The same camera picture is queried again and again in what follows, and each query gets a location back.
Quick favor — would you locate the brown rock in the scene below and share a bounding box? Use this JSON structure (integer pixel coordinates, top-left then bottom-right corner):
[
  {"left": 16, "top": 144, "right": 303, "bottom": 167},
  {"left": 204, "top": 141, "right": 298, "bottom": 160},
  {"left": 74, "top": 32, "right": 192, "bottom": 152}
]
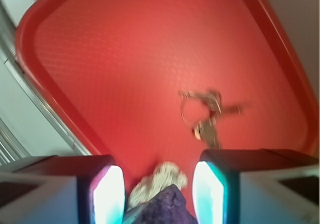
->
[{"left": 122, "top": 184, "right": 198, "bottom": 224}]

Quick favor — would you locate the crumpled white paper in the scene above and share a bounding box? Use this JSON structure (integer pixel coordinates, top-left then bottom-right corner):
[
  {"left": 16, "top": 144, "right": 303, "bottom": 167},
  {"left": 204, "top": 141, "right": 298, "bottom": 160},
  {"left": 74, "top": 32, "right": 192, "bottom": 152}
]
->
[{"left": 127, "top": 161, "right": 188, "bottom": 211}]

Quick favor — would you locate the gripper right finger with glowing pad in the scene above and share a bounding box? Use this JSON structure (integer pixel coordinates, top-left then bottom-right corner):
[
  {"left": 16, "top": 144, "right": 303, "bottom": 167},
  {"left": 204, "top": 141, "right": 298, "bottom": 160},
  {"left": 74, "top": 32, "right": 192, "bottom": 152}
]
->
[{"left": 192, "top": 149, "right": 320, "bottom": 224}]

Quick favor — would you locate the red plastic tray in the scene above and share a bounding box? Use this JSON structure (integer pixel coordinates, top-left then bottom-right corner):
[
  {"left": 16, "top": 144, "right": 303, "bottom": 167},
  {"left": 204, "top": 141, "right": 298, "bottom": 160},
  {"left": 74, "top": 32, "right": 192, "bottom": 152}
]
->
[{"left": 14, "top": 0, "right": 320, "bottom": 190}]

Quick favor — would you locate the bunch of keys on ring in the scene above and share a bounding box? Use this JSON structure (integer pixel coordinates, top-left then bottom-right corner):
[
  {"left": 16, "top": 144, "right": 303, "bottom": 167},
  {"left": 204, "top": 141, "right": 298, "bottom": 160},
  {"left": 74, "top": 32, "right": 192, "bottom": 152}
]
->
[{"left": 178, "top": 90, "right": 245, "bottom": 149}]

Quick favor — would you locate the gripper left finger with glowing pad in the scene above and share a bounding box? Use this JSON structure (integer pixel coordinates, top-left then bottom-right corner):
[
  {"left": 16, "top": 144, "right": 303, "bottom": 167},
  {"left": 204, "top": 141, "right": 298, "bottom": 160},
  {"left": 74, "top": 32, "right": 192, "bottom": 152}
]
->
[{"left": 0, "top": 155, "right": 125, "bottom": 224}]

